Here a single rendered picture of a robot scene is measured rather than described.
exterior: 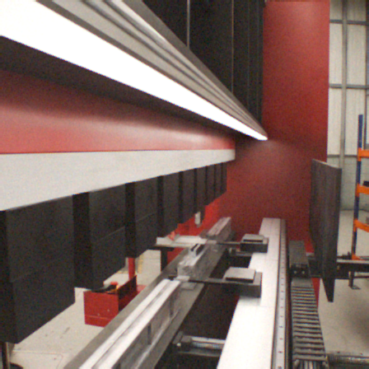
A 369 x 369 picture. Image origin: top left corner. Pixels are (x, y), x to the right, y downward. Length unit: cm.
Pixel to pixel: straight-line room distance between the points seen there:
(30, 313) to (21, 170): 18
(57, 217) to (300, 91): 208
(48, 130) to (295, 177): 206
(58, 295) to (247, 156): 201
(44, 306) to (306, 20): 230
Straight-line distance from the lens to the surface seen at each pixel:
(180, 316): 127
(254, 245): 159
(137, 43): 26
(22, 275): 51
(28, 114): 50
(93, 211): 65
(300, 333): 82
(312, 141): 247
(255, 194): 248
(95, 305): 168
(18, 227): 49
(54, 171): 55
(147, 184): 89
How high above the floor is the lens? 140
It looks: 6 degrees down
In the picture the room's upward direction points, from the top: straight up
